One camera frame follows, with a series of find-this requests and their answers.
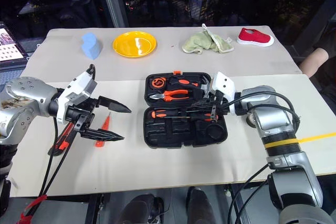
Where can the red child shoe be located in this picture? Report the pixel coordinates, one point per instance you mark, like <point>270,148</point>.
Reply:
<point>253,36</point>

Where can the black table frame leg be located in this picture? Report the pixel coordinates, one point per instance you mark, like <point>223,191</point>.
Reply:
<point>239,208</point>
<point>93,209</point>

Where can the yellow tape strip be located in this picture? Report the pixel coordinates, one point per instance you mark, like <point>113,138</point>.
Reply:
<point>317,137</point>

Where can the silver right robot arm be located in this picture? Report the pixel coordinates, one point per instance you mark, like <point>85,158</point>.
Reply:
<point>273,119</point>

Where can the dark rounded shape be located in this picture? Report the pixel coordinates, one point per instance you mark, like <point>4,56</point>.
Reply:
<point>200,205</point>
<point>139,211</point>

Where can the long orange black screwdriver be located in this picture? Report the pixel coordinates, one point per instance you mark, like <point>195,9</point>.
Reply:
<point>158,114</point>

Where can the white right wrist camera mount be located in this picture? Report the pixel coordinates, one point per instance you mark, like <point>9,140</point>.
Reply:
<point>223,83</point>

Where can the short orange black screwdriver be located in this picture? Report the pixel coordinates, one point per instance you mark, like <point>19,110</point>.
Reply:
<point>202,117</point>

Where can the grey tape roll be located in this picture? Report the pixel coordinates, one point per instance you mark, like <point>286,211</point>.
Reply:
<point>248,121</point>

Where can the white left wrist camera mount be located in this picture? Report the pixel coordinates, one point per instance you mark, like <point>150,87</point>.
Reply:
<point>76,87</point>

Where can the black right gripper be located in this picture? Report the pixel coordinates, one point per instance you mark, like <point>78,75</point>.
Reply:
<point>221,107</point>

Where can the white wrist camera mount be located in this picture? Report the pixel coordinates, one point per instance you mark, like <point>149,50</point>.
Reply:
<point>76,87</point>
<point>223,83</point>

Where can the orange black utility knife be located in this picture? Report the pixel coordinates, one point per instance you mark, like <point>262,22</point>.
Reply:
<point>61,144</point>

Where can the tablet screen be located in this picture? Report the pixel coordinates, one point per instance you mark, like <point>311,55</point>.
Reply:
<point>10,48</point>

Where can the blue foam block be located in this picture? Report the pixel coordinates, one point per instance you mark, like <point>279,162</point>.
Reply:
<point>90,47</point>

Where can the yellow plastic plate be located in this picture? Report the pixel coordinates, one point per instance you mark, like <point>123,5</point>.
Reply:
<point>134,44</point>

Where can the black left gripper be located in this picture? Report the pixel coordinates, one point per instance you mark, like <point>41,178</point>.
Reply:
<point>81,115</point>

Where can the person's bare forearm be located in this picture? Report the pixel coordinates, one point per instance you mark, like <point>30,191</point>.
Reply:
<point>313,60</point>

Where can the black plastic tool case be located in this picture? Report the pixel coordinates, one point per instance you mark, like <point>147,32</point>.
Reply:
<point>162,140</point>

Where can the grey side table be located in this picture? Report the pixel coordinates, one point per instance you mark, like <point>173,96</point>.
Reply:
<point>10,73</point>

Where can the green cloth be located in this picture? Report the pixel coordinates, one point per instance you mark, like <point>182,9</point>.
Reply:
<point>202,41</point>

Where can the orange black tape measure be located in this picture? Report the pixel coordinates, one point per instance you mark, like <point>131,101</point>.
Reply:
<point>158,82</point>

